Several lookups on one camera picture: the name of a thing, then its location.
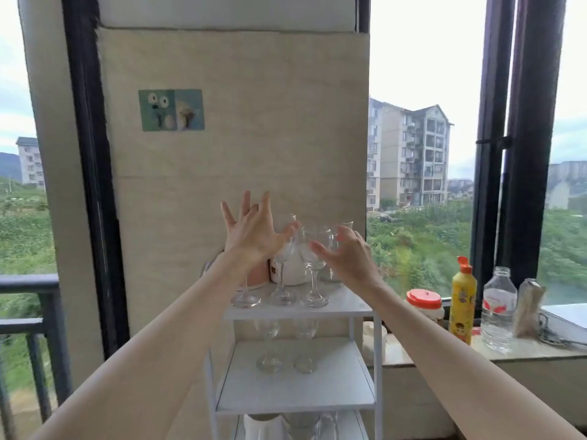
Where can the white metal shelf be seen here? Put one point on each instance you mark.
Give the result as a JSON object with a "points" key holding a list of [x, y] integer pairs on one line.
{"points": [[339, 380]]}

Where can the person's right forearm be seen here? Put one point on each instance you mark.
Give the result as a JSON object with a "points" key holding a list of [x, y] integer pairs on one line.
{"points": [[458, 371]]}

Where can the distant white building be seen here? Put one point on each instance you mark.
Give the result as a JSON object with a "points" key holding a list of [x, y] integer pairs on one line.
{"points": [[30, 160]]}

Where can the plain white mug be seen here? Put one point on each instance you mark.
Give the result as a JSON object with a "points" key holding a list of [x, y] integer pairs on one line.
{"points": [[263, 428]]}

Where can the black balcony railing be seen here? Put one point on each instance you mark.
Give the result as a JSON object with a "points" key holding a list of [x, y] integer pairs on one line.
{"points": [[27, 284]]}

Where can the clear bag beige contents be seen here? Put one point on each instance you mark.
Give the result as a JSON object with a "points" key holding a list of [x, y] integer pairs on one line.
{"points": [[527, 311]]}

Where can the person's left hand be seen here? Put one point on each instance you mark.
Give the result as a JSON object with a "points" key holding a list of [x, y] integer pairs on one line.
{"points": [[250, 238]]}

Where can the pink ceramic mug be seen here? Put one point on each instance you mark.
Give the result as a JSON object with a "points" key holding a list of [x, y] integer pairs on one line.
{"points": [[259, 275]]}

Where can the flat white box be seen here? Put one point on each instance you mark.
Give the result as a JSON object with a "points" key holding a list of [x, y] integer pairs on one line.
{"points": [[566, 318]]}

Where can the clear plastic water bottle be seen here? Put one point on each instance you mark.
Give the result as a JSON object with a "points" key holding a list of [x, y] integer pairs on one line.
{"points": [[498, 311]]}

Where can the yellow bottle orange cap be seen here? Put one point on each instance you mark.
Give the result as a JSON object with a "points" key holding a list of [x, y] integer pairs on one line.
{"points": [[462, 302]]}

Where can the teal cartoon wall sticker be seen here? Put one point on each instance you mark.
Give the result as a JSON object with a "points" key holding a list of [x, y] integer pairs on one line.
{"points": [[160, 112]]}

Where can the white printed ceramic mug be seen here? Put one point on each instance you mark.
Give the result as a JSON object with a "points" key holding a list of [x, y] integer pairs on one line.
{"points": [[293, 272]]}

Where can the black window frame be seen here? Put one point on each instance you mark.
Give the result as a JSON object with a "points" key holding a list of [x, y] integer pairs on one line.
{"points": [[532, 132]]}

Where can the wine glass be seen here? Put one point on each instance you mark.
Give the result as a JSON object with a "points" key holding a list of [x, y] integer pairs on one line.
{"points": [[282, 295], [245, 300], [269, 364], [306, 364], [314, 297]]}

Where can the red-lid plastic jar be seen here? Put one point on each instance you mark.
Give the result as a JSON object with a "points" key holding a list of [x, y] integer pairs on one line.
{"points": [[424, 300]]}

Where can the grey apartment building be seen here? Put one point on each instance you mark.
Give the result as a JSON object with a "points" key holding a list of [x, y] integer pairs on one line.
{"points": [[412, 155]]}

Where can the black door frame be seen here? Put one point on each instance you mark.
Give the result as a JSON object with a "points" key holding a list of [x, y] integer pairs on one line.
{"points": [[91, 178]]}

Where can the clear glass mug cup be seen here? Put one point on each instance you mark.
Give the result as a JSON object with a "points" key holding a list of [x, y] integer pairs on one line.
{"points": [[302, 428], [329, 426]]}

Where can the person's right hand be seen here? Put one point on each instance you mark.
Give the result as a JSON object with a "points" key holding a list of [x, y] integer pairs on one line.
{"points": [[353, 263]]}

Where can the small white round pot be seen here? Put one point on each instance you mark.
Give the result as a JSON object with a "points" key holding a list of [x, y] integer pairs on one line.
{"points": [[373, 343]]}

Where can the person's left forearm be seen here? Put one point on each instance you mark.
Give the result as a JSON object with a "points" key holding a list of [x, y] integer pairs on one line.
{"points": [[151, 362]]}

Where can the beige stone windowsill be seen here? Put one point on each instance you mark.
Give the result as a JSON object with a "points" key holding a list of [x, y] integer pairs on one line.
{"points": [[527, 350]]}

